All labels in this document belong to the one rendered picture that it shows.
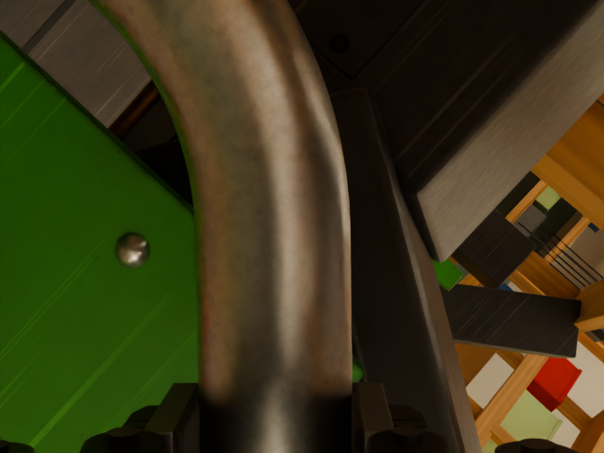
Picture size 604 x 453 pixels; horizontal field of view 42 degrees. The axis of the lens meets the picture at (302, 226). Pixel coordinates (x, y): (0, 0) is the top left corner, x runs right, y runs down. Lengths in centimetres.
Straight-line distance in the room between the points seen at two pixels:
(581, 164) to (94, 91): 58
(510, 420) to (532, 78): 342
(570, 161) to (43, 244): 83
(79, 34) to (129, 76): 10
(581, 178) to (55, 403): 83
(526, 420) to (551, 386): 31
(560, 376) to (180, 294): 388
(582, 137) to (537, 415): 288
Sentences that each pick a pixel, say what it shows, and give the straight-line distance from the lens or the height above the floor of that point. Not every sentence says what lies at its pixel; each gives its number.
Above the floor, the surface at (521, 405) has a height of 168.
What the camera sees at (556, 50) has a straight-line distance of 32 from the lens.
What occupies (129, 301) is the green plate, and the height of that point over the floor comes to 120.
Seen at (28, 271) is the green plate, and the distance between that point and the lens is 27.
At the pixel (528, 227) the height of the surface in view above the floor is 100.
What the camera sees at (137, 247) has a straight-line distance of 25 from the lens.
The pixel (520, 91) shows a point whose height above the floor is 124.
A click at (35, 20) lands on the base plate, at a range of 65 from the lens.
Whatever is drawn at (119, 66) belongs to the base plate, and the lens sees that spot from 75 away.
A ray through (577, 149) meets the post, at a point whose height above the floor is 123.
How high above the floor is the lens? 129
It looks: 14 degrees down
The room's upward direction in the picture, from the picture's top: 133 degrees clockwise
